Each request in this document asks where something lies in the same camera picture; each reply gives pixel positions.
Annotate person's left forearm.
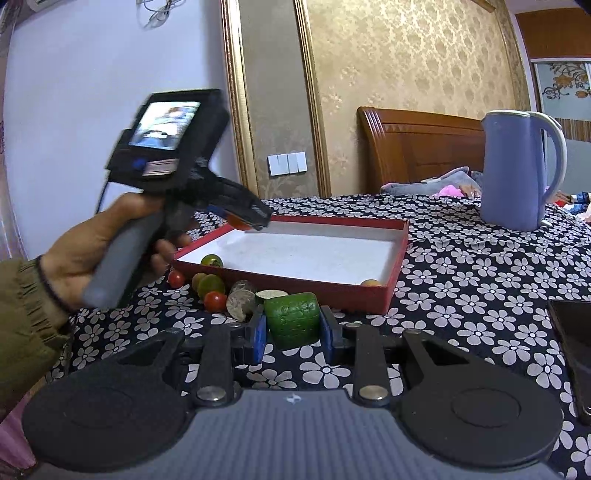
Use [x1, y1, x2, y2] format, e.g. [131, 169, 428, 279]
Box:
[0, 257, 74, 418]

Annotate colourful cloth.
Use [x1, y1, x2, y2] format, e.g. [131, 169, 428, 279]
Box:
[551, 188, 591, 219]

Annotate black cable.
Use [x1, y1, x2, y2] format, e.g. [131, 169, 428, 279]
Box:
[95, 173, 114, 214]

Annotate grey cloth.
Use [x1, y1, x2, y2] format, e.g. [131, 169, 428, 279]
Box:
[381, 170, 483, 197]

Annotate green lime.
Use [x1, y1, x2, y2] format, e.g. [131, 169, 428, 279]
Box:
[264, 292, 321, 350]

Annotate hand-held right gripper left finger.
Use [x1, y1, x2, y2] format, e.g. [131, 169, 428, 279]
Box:
[113, 305, 269, 408]

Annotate wardrobe door with flower print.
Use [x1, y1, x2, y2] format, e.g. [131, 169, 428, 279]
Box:
[515, 9, 591, 141]

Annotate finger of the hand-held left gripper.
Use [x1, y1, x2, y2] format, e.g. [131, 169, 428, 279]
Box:
[203, 174, 267, 230]

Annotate gold wall panel frame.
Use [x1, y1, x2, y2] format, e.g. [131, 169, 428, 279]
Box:
[221, 0, 332, 198]

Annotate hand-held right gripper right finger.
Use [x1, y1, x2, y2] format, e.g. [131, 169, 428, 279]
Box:
[318, 305, 483, 407]

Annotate person's left hand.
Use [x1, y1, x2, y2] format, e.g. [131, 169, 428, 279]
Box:
[39, 193, 195, 313]

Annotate wooden bed headboard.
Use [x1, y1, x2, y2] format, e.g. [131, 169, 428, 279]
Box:
[357, 106, 485, 195]

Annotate white wall light switch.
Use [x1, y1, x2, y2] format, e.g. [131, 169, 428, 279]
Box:
[268, 151, 308, 176]

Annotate black white floral cloth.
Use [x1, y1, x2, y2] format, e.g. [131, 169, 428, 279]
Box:
[41, 194, 591, 480]

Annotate white wall cables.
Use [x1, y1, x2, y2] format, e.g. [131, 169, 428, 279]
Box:
[136, 0, 185, 29]

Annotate red cardboard box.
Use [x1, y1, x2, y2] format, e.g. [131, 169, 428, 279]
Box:
[173, 215, 411, 315]

